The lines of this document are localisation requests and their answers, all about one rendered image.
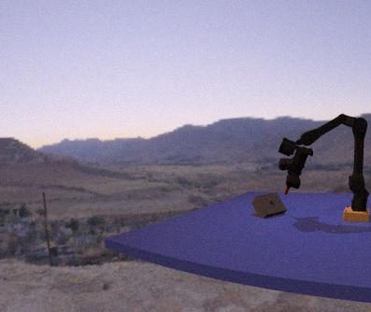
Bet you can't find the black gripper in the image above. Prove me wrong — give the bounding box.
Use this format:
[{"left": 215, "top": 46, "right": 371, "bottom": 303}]
[{"left": 286, "top": 158, "right": 305, "bottom": 189}]

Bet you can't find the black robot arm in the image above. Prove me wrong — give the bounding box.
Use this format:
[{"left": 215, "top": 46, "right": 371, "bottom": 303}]
[{"left": 278, "top": 113, "right": 369, "bottom": 212}]

